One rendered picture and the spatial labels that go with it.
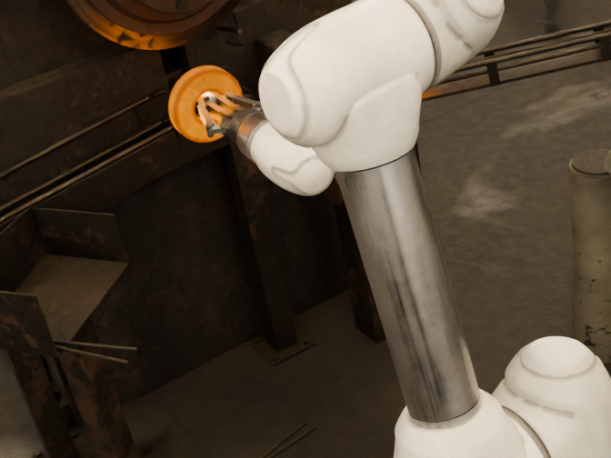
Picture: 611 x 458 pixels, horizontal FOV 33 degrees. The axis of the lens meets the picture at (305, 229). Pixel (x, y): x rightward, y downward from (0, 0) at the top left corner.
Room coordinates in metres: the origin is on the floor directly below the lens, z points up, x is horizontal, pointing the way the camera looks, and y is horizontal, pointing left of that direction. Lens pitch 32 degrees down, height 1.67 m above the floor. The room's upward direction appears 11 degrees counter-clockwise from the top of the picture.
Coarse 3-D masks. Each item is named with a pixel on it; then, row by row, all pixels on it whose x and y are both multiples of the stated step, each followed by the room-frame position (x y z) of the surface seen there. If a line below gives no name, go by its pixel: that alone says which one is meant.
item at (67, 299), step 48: (0, 240) 1.72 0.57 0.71; (48, 240) 1.80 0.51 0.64; (96, 240) 1.74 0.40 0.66; (0, 288) 1.69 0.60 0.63; (48, 288) 1.69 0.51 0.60; (96, 288) 1.66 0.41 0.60; (0, 336) 1.55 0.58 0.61; (48, 336) 1.49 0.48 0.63; (96, 336) 1.68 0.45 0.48; (96, 384) 1.64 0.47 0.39; (96, 432) 1.65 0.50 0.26
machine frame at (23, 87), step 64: (0, 0) 2.10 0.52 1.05; (256, 0) 2.31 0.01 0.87; (320, 0) 2.36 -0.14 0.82; (0, 64) 2.08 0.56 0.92; (64, 64) 2.14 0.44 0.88; (128, 64) 2.14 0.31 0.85; (192, 64) 2.21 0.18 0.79; (256, 64) 2.28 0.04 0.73; (0, 128) 2.01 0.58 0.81; (64, 128) 2.07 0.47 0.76; (128, 128) 2.13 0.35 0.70; (0, 192) 1.99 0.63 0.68; (192, 192) 2.17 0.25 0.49; (128, 256) 2.09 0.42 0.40; (192, 256) 2.16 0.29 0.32; (320, 256) 2.31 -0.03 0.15; (128, 320) 2.07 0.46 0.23; (192, 320) 2.14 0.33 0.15; (256, 320) 2.21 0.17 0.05; (64, 384) 1.98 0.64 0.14; (128, 384) 2.05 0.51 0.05
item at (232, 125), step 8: (232, 112) 1.79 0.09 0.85; (240, 112) 1.73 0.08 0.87; (248, 112) 1.73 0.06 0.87; (256, 112) 1.73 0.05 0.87; (224, 120) 1.76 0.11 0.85; (232, 120) 1.73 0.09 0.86; (240, 120) 1.71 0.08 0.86; (224, 128) 1.74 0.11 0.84; (232, 128) 1.72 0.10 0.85; (232, 136) 1.72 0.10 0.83
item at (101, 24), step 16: (80, 0) 2.02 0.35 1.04; (240, 0) 2.17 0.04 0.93; (80, 16) 2.01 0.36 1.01; (96, 16) 2.03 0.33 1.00; (224, 16) 2.15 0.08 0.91; (96, 32) 2.02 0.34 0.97; (112, 32) 2.04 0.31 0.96; (128, 32) 2.05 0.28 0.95; (192, 32) 2.11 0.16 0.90; (208, 32) 2.13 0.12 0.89; (144, 48) 2.06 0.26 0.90; (160, 48) 2.08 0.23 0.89
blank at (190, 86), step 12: (192, 72) 1.89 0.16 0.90; (204, 72) 1.88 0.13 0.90; (216, 72) 1.89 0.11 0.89; (180, 84) 1.87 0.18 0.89; (192, 84) 1.87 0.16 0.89; (204, 84) 1.88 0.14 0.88; (216, 84) 1.89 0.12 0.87; (228, 84) 1.90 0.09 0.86; (180, 96) 1.86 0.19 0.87; (192, 96) 1.87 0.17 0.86; (168, 108) 1.87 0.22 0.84; (180, 108) 1.86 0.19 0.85; (192, 108) 1.87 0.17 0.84; (180, 120) 1.85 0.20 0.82; (192, 120) 1.87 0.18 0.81; (216, 120) 1.89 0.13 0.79; (180, 132) 1.86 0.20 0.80; (192, 132) 1.86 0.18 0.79; (204, 132) 1.88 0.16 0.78
